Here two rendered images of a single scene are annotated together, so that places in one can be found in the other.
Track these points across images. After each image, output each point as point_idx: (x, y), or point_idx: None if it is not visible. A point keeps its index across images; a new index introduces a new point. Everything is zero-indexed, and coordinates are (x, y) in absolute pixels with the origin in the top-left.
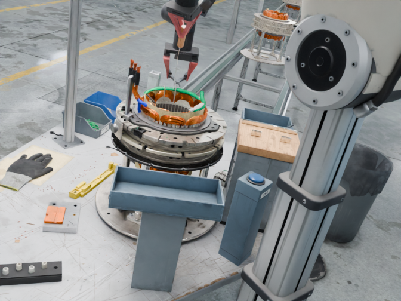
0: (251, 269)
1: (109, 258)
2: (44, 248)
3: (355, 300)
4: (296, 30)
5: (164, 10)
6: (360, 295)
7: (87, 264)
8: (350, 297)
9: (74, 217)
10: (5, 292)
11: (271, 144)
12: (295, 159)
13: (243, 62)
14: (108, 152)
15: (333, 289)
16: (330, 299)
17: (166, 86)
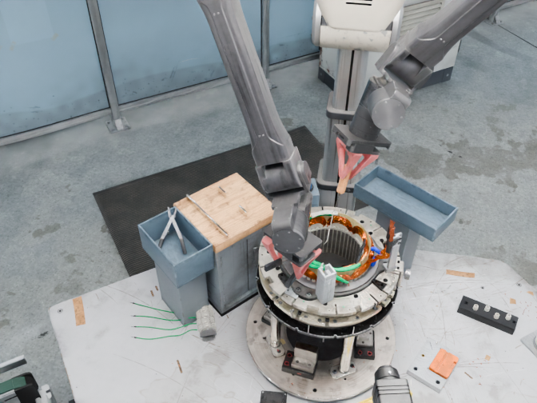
0: (352, 184)
1: (411, 299)
2: (464, 338)
3: (17, 349)
4: (403, 17)
5: (305, 233)
6: (1, 349)
7: (434, 303)
8: (13, 356)
9: (424, 352)
10: (508, 311)
11: (242, 197)
12: (361, 97)
13: None
14: None
15: (15, 374)
16: (37, 369)
17: (318, 263)
